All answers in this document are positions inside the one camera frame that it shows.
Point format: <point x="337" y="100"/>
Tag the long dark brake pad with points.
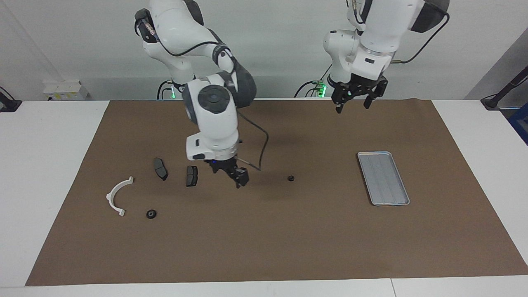
<point x="160" y="169"/>

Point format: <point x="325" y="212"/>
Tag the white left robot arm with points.
<point x="383" y="33"/>

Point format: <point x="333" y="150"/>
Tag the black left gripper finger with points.
<point x="339" y="106"/>
<point x="368" y="101"/>

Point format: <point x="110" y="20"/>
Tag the black camera stand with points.
<point x="505" y="88"/>

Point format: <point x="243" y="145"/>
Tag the white semicircular bracket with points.
<point x="112" y="202"/>

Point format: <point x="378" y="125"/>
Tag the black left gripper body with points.
<point x="354" y="88"/>

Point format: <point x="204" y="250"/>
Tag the black clamp mount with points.
<point x="8" y="103"/>

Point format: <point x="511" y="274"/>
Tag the brown table mat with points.
<point x="264" y="239"/>

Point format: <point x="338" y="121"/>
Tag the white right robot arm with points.
<point x="214" y="119"/>

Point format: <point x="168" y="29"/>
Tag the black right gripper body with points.
<point x="222" y="166"/>

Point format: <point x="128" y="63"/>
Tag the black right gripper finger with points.
<point x="237" y="182"/>
<point x="243" y="176"/>

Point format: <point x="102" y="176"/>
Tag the white power strip box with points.
<point x="65" y="90"/>

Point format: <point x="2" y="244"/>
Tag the blue box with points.
<point x="520" y="123"/>

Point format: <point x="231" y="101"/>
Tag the short dark brake pad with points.
<point x="192" y="176"/>

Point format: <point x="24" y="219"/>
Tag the silver metal tray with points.
<point x="383" y="179"/>

